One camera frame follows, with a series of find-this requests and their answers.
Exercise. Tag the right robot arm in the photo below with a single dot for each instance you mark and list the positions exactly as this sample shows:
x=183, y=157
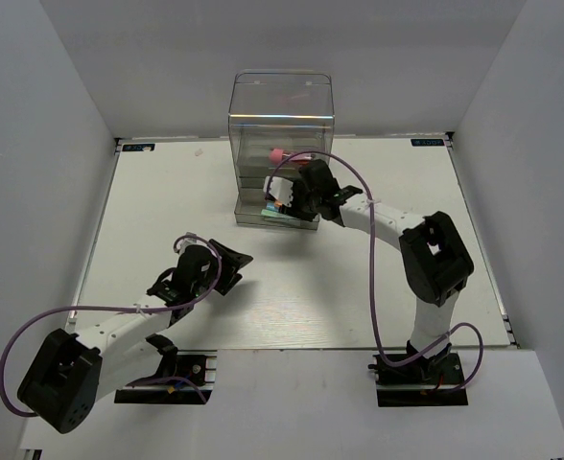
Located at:
x=437, y=263

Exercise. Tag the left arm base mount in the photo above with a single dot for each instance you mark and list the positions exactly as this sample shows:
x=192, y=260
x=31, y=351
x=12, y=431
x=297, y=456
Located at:
x=184, y=379

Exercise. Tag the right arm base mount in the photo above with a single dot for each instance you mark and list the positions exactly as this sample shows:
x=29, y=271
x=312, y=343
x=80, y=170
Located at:
x=414, y=386

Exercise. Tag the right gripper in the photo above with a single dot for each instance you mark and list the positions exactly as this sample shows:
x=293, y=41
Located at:
x=298, y=187

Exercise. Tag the green capped highlighter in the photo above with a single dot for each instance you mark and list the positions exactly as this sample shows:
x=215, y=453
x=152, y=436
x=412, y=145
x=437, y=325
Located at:
x=271, y=214

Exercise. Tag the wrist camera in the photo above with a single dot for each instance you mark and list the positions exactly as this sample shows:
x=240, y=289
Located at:
x=183, y=242
x=279, y=189

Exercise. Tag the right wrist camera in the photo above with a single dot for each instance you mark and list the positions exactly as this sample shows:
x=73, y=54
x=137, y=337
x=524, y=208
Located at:
x=279, y=189

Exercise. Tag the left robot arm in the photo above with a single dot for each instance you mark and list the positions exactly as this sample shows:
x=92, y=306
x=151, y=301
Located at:
x=72, y=371

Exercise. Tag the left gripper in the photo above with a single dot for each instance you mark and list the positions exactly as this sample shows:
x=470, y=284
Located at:
x=231, y=264

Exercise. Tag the blue capped highlighter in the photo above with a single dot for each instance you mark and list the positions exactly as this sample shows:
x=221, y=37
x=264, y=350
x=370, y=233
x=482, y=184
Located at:
x=287, y=222

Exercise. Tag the clear drawer organizer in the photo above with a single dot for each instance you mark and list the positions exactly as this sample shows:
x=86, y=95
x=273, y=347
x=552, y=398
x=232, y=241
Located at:
x=275, y=109

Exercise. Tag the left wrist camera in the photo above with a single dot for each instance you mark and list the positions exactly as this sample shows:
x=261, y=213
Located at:
x=183, y=242

